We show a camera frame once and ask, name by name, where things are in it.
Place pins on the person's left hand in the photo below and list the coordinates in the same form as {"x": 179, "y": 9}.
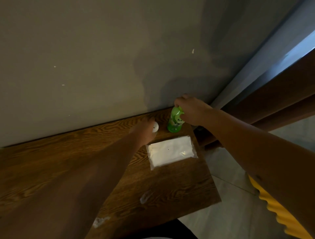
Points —
{"x": 142, "y": 133}

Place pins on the person's right hand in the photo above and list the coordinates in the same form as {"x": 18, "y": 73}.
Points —
{"x": 195, "y": 112}

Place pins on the white-capped glass shaker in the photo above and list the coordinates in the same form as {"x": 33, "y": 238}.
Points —
{"x": 155, "y": 126}

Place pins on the green drink bottle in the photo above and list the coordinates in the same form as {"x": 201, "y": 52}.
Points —
{"x": 175, "y": 123}

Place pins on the clear-wrapped white tissue pack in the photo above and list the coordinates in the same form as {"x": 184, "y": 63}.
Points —
{"x": 169, "y": 151}

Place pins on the person's right forearm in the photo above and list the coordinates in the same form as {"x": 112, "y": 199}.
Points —
{"x": 265, "y": 157}

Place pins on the person's left forearm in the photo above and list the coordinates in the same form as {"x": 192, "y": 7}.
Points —
{"x": 73, "y": 197}

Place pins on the brown curtain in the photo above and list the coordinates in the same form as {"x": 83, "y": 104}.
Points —
{"x": 270, "y": 103}

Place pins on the black shorts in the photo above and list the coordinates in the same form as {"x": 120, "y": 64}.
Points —
{"x": 167, "y": 231}

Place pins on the yellow pleated fabric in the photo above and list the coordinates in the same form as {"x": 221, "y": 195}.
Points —
{"x": 278, "y": 211}

